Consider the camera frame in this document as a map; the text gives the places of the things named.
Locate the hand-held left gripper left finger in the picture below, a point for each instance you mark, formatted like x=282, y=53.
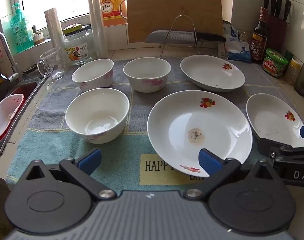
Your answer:
x=89, y=161

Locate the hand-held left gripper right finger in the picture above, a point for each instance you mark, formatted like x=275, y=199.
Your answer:
x=209, y=163

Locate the white fruit-print plate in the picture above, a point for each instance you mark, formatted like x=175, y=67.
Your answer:
x=209, y=70
x=187, y=120
x=269, y=120

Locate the white pink-flower bowl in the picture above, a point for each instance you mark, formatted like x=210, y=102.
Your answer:
x=96, y=115
x=91, y=73
x=147, y=72

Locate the yellow-lid spice jar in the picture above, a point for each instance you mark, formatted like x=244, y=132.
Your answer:
x=293, y=71

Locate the green-lid sauce jar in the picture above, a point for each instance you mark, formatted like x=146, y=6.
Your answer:
x=275, y=63

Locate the grey checked towel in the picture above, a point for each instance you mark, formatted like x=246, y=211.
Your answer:
x=139, y=100

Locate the small green-lid jar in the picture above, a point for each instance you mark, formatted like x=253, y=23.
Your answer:
x=289, y=54

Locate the stainless steel sink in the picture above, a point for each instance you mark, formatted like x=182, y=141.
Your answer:
x=29, y=107

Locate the white pink strainer basket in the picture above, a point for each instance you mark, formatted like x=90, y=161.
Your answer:
x=4, y=117

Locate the red plastic basin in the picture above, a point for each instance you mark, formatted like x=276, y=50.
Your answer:
x=24, y=90

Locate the dark vinegar bottle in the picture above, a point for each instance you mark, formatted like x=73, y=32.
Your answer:
x=259, y=42

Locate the clear glass mug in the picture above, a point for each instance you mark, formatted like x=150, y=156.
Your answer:
x=53, y=63

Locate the white blue salt bag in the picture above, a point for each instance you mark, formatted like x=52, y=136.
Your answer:
x=238, y=47

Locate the dark red knife block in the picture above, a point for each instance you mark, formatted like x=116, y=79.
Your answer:
x=275, y=30

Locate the glass jar yellow lid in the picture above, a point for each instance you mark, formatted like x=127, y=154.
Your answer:
x=79, y=47

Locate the small potted plant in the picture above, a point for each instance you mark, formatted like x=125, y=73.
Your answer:
x=38, y=36

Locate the tall clear plastic roll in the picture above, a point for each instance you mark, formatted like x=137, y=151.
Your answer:
x=96, y=25

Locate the metal faucet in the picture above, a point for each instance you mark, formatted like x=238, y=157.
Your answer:
x=6, y=47

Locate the green dish soap bottle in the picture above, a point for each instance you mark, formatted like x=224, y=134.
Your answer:
x=20, y=27

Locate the orange cooking wine bottle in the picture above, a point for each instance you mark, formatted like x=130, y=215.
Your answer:
x=111, y=5

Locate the bamboo cutting board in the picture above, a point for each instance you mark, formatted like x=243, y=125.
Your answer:
x=167, y=5

